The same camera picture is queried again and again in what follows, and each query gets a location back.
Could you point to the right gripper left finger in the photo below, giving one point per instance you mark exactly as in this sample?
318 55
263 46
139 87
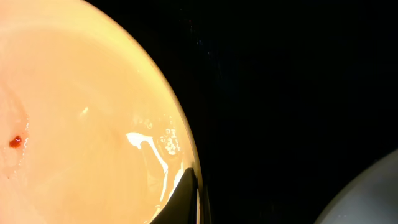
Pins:
183 205

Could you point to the pale green plate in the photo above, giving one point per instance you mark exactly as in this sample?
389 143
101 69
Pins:
370 198

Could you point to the yellow plate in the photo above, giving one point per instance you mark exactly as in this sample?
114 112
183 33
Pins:
91 131

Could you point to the round black tray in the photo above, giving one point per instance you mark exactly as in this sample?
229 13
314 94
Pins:
288 101

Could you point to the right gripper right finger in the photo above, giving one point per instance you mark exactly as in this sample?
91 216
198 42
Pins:
207 217

